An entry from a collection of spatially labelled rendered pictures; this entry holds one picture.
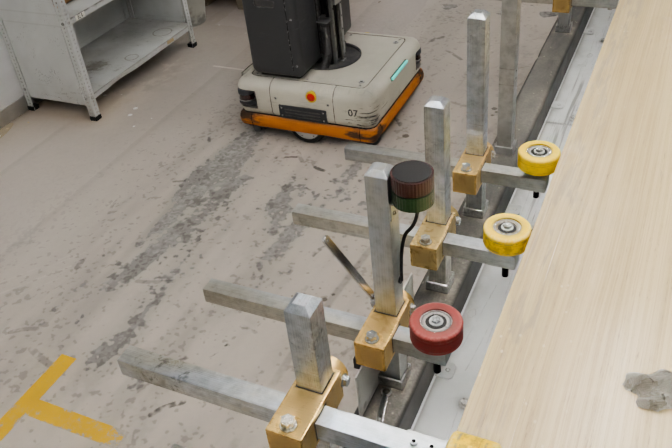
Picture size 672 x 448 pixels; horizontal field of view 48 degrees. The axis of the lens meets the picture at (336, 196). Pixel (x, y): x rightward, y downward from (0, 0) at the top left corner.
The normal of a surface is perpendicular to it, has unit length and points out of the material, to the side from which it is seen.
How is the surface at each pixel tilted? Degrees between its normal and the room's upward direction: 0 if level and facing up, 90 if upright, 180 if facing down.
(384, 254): 90
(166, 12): 90
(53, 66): 90
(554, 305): 0
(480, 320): 0
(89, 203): 0
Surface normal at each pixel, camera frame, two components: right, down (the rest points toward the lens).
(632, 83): -0.09, -0.81
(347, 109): -0.41, 0.56
